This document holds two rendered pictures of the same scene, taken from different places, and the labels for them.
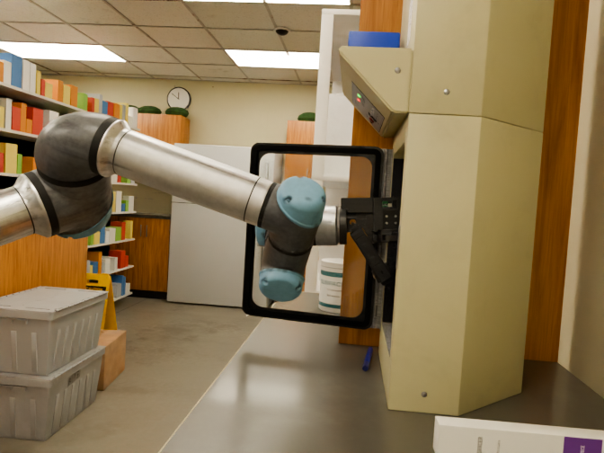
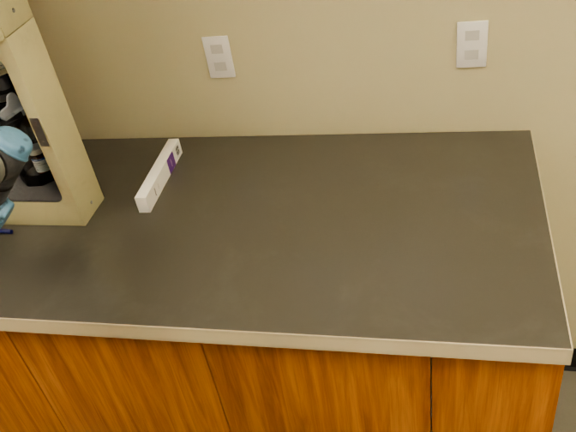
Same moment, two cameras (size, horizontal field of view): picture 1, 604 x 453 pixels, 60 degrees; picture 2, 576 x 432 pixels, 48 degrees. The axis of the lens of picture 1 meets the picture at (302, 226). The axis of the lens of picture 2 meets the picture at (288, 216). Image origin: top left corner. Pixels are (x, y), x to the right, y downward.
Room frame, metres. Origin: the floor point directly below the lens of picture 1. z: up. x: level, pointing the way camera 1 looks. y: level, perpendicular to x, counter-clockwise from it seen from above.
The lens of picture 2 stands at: (0.10, 0.97, 1.82)
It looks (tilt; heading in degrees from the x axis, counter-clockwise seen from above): 37 degrees down; 282
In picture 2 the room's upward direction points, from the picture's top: 10 degrees counter-clockwise
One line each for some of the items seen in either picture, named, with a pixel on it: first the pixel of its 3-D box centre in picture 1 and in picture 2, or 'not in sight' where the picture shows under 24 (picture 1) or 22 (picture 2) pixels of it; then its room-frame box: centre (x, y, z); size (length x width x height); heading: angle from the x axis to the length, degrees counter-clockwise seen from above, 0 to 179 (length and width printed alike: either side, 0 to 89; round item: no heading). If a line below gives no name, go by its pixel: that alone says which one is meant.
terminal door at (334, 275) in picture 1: (310, 234); not in sight; (1.18, -0.02, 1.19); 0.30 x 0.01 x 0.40; 75
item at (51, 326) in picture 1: (47, 327); not in sight; (2.79, 1.34, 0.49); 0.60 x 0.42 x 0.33; 175
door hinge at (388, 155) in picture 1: (383, 239); not in sight; (1.13, -0.18, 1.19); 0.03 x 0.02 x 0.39; 175
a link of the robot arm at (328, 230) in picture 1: (328, 225); not in sight; (0.98, -0.05, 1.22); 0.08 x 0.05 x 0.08; 174
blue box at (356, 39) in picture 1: (372, 61); not in sight; (1.09, -0.12, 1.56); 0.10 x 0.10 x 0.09; 85
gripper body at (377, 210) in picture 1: (372, 220); not in sight; (0.97, -0.13, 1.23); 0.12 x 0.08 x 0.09; 84
